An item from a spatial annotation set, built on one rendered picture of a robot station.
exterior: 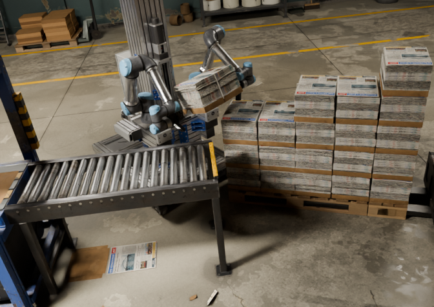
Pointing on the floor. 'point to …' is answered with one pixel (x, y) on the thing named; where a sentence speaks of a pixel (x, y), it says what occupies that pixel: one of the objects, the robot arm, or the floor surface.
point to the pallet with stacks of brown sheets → (48, 30)
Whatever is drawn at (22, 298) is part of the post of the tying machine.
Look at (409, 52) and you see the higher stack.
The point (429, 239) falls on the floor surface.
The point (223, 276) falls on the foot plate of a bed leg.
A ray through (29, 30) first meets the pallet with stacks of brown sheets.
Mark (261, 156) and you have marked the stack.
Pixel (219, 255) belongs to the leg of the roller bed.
